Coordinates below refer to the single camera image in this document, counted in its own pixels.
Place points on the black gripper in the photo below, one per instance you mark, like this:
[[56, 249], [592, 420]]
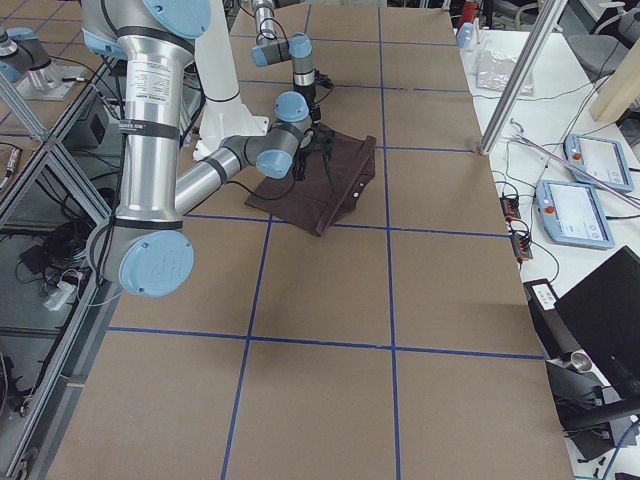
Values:
[[301, 161], [306, 95]]

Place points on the dark brown t-shirt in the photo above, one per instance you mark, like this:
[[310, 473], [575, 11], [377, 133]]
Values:
[[316, 203]]

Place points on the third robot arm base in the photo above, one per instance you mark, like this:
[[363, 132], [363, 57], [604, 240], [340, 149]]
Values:
[[25, 62]]

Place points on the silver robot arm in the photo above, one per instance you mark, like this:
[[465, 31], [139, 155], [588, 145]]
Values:
[[274, 46], [185, 128]]

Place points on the metal reacher grabber tool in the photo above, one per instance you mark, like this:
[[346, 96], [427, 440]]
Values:
[[572, 165]]

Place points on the orange black connector board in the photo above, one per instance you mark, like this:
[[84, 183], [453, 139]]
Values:
[[510, 207]]

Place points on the brown table cover mat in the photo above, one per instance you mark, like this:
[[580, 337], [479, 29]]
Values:
[[396, 346]]

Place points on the near blue teach pendant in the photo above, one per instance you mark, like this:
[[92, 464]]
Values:
[[572, 215]]

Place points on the blue teach pendant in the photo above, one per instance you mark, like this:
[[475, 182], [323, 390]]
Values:
[[572, 215], [602, 158]]

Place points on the far blue teach pendant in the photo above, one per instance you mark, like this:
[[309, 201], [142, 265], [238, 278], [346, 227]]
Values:
[[602, 158]]

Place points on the black laptop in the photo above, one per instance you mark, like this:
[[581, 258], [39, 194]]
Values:
[[602, 314]]

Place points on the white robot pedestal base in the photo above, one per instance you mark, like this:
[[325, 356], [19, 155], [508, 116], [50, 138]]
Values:
[[224, 113]]

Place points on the aluminium frame rail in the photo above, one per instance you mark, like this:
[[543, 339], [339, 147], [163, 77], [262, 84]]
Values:
[[62, 180]]

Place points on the aluminium frame post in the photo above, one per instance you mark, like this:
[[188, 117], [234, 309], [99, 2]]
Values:
[[548, 17]]

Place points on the black camera stand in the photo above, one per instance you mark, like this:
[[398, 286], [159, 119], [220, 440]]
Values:
[[592, 414]]

